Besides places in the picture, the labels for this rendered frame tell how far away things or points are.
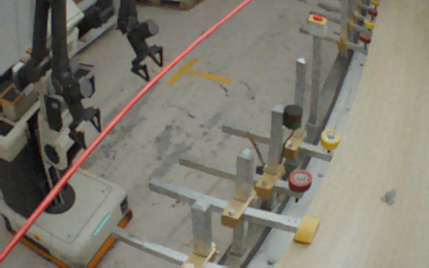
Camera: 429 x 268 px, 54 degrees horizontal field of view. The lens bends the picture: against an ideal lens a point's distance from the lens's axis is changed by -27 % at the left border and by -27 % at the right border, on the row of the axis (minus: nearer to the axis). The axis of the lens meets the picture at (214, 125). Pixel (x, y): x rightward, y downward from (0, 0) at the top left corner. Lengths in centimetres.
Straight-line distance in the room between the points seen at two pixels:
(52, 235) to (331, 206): 137
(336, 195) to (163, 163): 169
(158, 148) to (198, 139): 25
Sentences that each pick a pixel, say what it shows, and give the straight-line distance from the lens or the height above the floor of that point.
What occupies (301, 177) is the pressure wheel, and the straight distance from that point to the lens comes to 171.
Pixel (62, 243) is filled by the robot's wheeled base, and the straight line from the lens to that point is 237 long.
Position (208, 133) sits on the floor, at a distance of 338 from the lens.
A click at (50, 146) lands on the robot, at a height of 77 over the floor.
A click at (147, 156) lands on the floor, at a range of 323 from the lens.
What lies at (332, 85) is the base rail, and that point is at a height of 70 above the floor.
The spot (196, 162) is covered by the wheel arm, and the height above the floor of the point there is 86.
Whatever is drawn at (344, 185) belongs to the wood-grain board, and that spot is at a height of 90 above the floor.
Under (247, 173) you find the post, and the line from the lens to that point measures 146.
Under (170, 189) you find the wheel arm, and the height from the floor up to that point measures 96.
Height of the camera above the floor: 203
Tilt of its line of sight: 36 degrees down
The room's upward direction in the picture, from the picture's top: straight up
